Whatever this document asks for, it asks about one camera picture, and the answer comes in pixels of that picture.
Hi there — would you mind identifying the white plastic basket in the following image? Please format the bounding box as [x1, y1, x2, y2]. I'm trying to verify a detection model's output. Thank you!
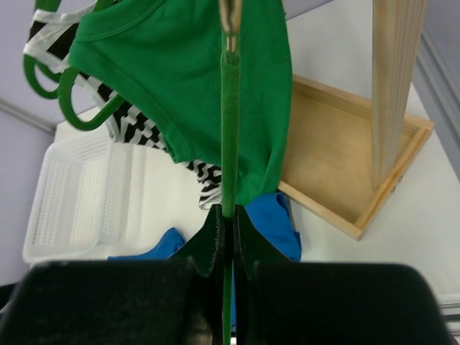
[22, 132, 134, 264]

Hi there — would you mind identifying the green hanger of blue top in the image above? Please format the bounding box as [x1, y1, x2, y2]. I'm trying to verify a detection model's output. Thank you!
[218, 1, 242, 344]

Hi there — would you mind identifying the striped black white tank top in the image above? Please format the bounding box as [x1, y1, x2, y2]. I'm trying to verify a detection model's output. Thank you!
[23, 1, 221, 209]

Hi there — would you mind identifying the blue tank top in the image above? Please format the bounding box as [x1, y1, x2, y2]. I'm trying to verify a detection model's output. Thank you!
[108, 192, 302, 262]

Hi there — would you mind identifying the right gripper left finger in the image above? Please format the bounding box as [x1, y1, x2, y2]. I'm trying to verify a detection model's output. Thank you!
[172, 204, 225, 344]

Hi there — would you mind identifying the green hanger of striped top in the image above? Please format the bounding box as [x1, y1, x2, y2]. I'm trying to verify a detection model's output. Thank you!
[22, 0, 73, 101]

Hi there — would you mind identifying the wooden clothes rack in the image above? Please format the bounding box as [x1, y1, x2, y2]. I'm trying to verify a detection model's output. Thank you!
[279, 1, 434, 240]

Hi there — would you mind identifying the green tank top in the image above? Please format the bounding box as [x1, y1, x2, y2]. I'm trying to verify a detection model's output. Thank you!
[69, 1, 293, 205]

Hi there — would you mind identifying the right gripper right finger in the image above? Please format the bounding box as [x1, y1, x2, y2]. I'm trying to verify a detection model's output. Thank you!
[232, 205, 293, 344]

